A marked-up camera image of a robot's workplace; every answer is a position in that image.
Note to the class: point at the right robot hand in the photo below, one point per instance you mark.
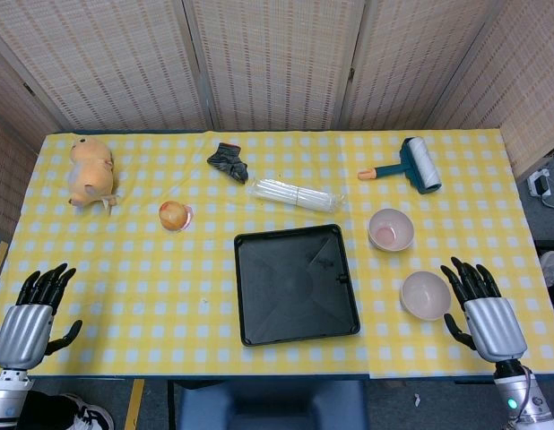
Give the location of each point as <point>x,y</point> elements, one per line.
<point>492,327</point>

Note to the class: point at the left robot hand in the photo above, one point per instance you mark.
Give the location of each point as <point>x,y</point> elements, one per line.
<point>23,327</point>

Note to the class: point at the plain pink bowl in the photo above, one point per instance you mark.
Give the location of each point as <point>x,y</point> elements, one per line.
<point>426,295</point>

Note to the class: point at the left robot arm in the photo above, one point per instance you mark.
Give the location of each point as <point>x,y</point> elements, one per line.
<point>6,398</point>

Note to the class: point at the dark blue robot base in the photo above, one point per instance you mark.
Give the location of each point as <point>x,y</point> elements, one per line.
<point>271,404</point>

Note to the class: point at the black square tray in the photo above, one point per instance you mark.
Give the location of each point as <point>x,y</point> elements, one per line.
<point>296,285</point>

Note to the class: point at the white shoe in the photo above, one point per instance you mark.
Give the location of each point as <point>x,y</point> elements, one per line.
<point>552,269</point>

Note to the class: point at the black and white sneaker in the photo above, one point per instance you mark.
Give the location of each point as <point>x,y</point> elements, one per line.
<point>71,412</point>

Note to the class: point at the pink bowl with red spot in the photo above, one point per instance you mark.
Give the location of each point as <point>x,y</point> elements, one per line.
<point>391,229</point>

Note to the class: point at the white power adapter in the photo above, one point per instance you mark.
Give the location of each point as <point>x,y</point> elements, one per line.
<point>540,183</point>

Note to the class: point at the yellow plush toy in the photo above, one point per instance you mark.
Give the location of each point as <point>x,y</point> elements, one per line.
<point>91,171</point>

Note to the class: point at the teal lint roller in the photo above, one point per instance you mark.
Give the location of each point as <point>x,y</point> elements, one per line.
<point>407,168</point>

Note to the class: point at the orange jelly cup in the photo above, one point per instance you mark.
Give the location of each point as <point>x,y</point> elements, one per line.
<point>175,216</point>

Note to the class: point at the yellow checkered tablecloth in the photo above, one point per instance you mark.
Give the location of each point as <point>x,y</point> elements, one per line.
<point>268,255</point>

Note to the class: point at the white straws bundle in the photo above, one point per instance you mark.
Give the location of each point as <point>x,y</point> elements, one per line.
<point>296,195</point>

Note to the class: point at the dark grey sock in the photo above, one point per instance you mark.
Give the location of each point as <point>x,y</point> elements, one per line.
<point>229,163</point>

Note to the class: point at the woven folding screen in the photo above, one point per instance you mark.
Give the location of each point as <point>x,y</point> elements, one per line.
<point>277,62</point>

